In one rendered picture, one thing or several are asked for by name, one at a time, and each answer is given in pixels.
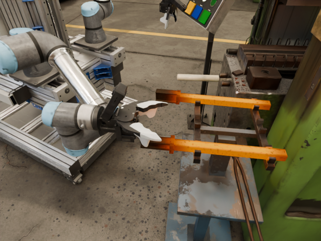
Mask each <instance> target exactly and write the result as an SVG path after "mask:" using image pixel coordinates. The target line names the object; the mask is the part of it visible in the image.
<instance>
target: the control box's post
mask: <svg viewBox="0 0 321 241"><path fill-rule="evenodd" d="M213 42H214V34H213V33H211V32H209V35H208V43H207V50H206V57H205V64H204V71H203V75H208V72H209V66H210V60H211V53H212V47H213ZM206 84H207V81H202V87H201V95H205V90H206ZM202 111H203V104H200V114H202ZM201 117H202V115H201ZM200 120H201V119H200Z"/></svg>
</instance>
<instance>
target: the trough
mask: <svg viewBox="0 0 321 241"><path fill-rule="evenodd" d="M246 53H271V54H301V55H304V53H305V51H281V50H250V49H245V50H244V54H246Z"/></svg>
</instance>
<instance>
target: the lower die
mask: <svg viewBox="0 0 321 241"><path fill-rule="evenodd" d="M307 47H308V46H298V45H265V44H239V47H238V51H237V55H236V56H237V59H238V61H239V63H240V66H241V68H242V71H243V72H244V75H247V73H248V72H247V71H246V68H247V67H249V66H252V64H253V61H254V58H255V56H254V57H253V54H256V60H255V64H254V65H255V66H262V65H263V63H264V60H265V57H263V55H264V54H266V56H267V58H266V62H265V64H264V65H265V67H272V66H273V64H274V61H275V56H274V57H273V55H277V60H276V63H275V67H282V66H283V65H284V63H285V60H286V57H284V58H283V56H284V55H287V57H288V58H287V62H286V64H285V67H293V66H294V64H295V62H296V57H295V58H293V57H294V55H297V56H298V61H297V63H296V65H295V68H298V67H299V65H300V62H301V60H302V58H303V56H304V55H301V54H271V53H246V54H244V50H245V49H250V50H281V51H306V49H307ZM280 75H281V76H283V77H294V76H295V74H280Z"/></svg>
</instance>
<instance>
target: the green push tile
mask: <svg viewBox="0 0 321 241"><path fill-rule="evenodd" d="M210 15H211V13H210V12H209V11H207V10H204V11H203V13H202V15H201V17H200V19H199V20H198V21H199V22H201V23H202V24H203V25H205V24H206V22H207V20H208V19H209V17H210Z"/></svg>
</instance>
